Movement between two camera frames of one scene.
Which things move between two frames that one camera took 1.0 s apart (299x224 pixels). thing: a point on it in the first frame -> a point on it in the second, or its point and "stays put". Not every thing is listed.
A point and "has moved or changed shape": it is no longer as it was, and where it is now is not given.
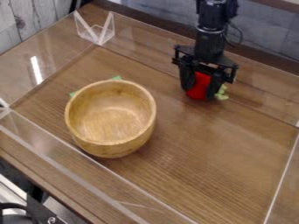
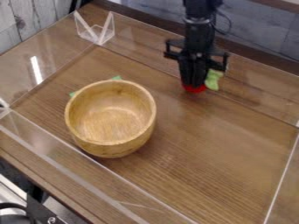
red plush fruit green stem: (201, 83) has moved or changed shape
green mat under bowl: (117, 78) stays put
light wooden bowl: (110, 114) stays put
